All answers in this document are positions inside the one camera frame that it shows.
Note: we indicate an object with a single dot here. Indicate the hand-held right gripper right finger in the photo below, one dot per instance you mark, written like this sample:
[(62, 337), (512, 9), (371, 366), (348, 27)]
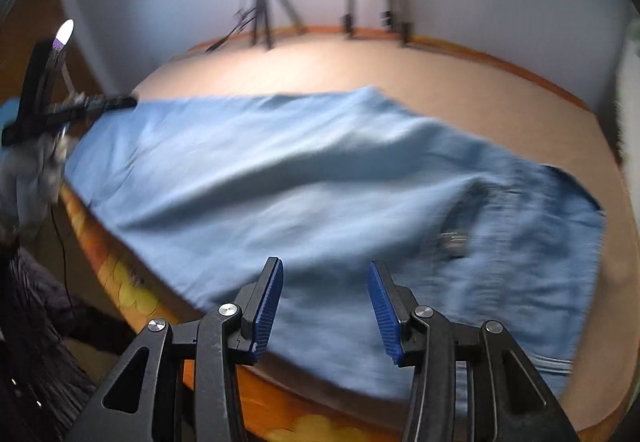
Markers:
[(385, 312)]

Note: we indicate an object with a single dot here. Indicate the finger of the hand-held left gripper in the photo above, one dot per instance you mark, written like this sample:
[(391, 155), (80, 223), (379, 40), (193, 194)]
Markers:
[(37, 91), (100, 104)]

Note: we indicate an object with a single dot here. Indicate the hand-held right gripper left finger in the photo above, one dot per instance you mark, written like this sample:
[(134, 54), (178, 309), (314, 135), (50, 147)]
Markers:
[(267, 307)]

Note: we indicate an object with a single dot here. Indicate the light blue denim pants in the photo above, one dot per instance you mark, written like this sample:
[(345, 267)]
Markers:
[(300, 182)]

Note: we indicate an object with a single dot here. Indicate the person's left hand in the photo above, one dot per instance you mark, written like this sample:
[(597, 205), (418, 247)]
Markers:
[(32, 177)]

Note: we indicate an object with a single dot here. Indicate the small white lamp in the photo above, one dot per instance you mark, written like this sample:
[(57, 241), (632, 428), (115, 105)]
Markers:
[(65, 29)]

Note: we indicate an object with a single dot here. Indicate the person's dark striped clothing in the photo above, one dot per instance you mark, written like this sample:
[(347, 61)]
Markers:
[(40, 347)]

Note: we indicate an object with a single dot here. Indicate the beige table mat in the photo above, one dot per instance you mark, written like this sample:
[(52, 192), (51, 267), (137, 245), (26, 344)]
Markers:
[(350, 66)]

